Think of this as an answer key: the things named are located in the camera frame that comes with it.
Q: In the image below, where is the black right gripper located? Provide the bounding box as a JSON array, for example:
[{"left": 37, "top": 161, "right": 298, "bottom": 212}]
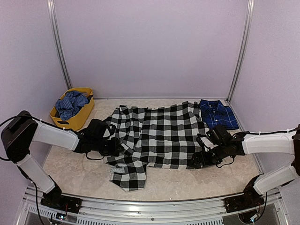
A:
[{"left": 189, "top": 143, "right": 227, "bottom": 169}]

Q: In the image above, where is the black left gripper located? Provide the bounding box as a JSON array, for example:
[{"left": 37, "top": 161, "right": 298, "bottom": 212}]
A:
[{"left": 92, "top": 136, "right": 124, "bottom": 156}]

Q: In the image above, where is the black white checked shirt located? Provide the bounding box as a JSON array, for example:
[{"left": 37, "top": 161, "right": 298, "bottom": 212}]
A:
[{"left": 105, "top": 101, "right": 208, "bottom": 192}]

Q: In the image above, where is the yellow plastic basket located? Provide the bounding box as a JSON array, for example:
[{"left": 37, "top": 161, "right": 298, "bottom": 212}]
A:
[{"left": 50, "top": 88, "right": 94, "bottom": 130}]

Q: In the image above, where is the blue plaid shirt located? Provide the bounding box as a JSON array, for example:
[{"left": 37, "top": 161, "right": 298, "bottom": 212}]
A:
[{"left": 199, "top": 99, "right": 239, "bottom": 130}]

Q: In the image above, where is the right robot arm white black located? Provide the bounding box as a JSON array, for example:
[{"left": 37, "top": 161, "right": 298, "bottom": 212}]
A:
[{"left": 188, "top": 125, "right": 300, "bottom": 212}]

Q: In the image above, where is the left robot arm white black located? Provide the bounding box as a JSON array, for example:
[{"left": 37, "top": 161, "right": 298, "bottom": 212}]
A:
[{"left": 1, "top": 111, "right": 124, "bottom": 213}]

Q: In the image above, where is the blue gingham crumpled shirt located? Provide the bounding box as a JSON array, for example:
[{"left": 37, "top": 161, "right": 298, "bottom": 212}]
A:
[{"left": 54, "top": 90, "right": 90, "bottom": 121}]

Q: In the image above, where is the aluminium front rail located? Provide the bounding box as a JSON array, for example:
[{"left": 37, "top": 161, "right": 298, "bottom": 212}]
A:
[{"left": 13, "top": 187, "right": 290, "bottom": 225}]

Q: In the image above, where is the left aluminium frame post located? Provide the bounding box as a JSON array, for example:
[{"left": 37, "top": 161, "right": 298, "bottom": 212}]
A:
[{"left": 46, "top": 0, "right": 72, "bottom": 89}]

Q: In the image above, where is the aluminium frame post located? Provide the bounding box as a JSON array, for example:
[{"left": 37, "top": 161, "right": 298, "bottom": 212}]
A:
[
  {"left": 46, "top": 0, "right": 72, "bottom": 89},
  {"left": 226, "top": 0, "right": 255, "bottom": 105}
]

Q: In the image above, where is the right aluminium frame post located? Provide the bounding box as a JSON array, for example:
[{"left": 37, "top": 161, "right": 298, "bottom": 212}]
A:
[{"left": 226, "top": 0, "right": 255, "bottom": 105}]

